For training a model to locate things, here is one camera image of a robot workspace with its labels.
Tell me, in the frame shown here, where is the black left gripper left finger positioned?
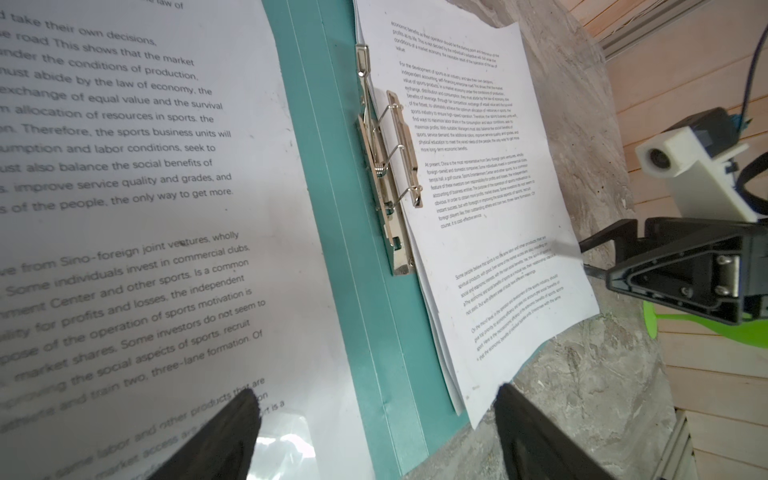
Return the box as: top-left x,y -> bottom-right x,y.
150,389 -> 262,480

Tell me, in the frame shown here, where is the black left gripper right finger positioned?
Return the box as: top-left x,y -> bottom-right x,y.
493,383 -> 611,480

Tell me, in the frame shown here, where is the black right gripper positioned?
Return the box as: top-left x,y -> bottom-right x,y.
579,217 -> 767,326

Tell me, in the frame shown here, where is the teal file folder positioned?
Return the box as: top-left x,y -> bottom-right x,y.
260,0 -> 547,480

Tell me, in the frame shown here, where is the white paper sheet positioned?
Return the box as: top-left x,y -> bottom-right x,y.
355,1 -> 599,425

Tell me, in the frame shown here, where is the paper with English text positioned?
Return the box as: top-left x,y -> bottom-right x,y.
1,1 -> 374,479

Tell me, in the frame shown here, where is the paper with XDOF heading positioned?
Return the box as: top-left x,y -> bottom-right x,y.
354,5 -> 465,415

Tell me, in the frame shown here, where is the metal folder clip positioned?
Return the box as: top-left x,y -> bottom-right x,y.
355,43 -> 423,276

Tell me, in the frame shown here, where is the green plastic goblet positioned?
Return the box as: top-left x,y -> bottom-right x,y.
642,302 -> 767,349

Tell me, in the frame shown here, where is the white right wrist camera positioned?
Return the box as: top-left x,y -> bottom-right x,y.
635,107 -> 767,224

